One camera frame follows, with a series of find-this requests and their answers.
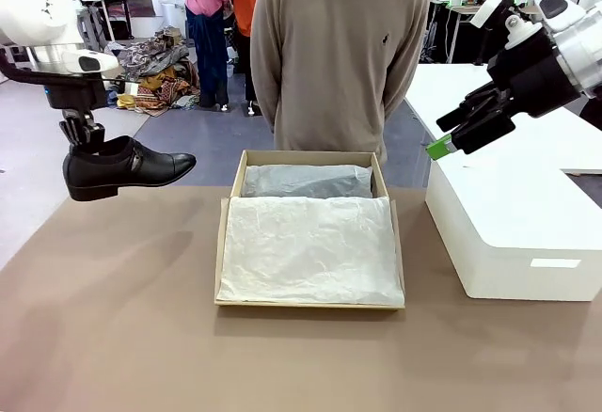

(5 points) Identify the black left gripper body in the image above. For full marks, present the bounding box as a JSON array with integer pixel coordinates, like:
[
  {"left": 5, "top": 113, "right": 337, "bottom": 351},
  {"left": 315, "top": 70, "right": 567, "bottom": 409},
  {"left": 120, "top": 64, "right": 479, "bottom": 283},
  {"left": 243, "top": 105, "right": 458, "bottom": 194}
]
[{"left": 43, "top": 74, "right": 110, "bottom": 113}]

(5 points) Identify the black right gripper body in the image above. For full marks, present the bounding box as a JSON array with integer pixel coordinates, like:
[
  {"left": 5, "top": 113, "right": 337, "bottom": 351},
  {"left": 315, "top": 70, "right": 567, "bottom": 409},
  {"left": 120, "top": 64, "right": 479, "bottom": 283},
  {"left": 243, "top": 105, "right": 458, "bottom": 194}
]
[{"left": 486, "top": 29, "right": 583, "bottom": 119}]

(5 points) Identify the black leather buckle shoe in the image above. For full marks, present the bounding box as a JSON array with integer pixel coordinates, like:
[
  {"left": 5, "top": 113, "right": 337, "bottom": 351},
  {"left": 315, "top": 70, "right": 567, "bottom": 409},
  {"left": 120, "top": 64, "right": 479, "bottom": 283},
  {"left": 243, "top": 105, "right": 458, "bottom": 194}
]
[{"left": 61, "top": 135, "right": 198, "bottom": 203}]

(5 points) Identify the white tissue paper sheet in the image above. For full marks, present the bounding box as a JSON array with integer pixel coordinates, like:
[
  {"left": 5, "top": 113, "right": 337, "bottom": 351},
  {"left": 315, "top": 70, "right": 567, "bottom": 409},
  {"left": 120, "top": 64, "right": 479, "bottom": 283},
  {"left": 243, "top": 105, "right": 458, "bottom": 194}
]
[{"left": 219, "top": 163, "right": 405, "bottom": 306}]

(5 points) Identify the cardboard shoe box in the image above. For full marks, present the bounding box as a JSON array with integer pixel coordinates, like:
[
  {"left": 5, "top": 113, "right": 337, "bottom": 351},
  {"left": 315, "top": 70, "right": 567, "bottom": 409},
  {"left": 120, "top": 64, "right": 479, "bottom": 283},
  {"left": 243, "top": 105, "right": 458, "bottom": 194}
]
[{"left": 214, "top": 149, "right": 407, "bottom": 311}]

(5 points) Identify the white foam box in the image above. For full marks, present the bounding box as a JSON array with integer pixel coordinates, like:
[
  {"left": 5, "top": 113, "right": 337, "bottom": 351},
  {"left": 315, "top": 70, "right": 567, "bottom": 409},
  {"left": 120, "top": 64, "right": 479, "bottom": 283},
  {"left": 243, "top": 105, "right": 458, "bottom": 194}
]
[{"left": 423, "top": 146, "right": 602, "bottom": 303}]

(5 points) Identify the white side table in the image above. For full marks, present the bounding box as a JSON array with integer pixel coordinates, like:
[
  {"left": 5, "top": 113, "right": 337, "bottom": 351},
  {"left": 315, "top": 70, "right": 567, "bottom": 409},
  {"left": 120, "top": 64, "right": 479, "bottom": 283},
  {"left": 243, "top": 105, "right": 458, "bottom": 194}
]
[{"left": 404, "top": 62, "right": 602, "bottom": 174}]

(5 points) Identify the pile of patterned cloths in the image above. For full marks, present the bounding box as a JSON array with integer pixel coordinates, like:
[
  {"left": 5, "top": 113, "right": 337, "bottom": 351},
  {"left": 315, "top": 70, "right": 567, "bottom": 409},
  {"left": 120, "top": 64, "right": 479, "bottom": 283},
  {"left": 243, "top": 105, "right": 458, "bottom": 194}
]
[{"left": 103, "top": 28, "right": 203, "bottom": 115}]

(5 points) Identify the white waste bin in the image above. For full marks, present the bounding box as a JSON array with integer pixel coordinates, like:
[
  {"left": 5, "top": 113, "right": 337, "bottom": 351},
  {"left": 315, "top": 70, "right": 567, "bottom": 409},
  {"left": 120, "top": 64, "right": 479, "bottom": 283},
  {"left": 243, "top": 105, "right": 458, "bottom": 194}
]
[{"left": 161, "top": 1, "right": 188, "bottom": 32}]

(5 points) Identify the person in beige sweater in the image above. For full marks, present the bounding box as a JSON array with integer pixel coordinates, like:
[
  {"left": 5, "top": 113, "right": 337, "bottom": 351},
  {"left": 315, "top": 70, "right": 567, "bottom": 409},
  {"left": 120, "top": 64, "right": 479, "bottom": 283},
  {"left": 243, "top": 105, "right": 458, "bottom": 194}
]
[{"left": 249, "top": 0, "right": 431, "bottom": 165}]

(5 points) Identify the person in pink hoodie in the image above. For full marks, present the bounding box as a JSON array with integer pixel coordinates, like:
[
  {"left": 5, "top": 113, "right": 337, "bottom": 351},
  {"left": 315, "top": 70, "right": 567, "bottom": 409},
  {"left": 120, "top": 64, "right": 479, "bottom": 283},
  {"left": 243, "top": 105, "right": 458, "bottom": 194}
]
[{"left": 170, "top": 0, "right": 234, "bottom": 110}]

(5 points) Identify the person in orange top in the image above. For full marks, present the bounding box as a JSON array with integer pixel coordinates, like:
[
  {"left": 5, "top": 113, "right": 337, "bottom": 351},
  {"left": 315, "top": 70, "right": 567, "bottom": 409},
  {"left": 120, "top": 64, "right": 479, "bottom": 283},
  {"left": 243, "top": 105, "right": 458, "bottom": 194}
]
[{"left": 229, "top": 0, "right": 275, "bottom": 117}]

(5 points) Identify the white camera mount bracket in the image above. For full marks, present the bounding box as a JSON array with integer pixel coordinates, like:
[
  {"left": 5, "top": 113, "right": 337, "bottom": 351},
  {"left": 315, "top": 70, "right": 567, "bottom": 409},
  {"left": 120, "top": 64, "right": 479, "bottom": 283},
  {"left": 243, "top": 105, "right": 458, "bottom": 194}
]
[{"left": 504, "top": 12, "right": 543, "bottom": 50}]

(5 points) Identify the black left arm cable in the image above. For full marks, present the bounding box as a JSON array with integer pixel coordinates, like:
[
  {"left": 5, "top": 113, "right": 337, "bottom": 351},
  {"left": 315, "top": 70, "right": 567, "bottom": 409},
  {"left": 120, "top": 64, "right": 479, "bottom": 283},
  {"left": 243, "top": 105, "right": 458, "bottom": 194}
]
[{"left": 0, "top": 54, "right": 54, "bottom": 86}]

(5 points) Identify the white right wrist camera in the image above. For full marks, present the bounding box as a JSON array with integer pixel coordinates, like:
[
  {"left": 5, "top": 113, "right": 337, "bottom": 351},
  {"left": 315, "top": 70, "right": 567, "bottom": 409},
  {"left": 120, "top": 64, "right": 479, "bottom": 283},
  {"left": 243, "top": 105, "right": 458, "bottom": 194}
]
[{"left": 469, "top": 0, "right": 504, "bottom": 29}]

